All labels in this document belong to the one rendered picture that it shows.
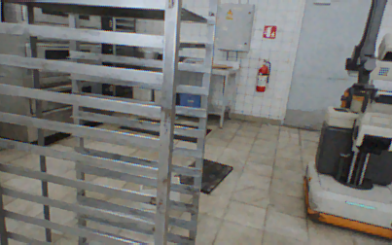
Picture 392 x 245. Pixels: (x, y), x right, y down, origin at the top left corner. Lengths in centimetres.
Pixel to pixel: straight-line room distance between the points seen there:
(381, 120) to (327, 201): 66
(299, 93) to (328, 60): 64
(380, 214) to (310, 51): 303
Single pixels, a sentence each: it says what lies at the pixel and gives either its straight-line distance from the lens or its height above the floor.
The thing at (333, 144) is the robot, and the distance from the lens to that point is 247.
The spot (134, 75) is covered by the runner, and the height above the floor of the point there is 114.
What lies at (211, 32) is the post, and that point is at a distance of 112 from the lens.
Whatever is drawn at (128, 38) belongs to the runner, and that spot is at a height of 123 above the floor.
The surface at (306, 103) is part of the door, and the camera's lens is 489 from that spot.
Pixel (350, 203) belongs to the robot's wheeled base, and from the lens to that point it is 229.
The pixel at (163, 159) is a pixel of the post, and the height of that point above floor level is 93.
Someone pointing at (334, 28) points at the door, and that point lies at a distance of 485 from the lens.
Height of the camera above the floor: 124
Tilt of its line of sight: 17 degrees down
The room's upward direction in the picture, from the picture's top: 5 degrees clockwise
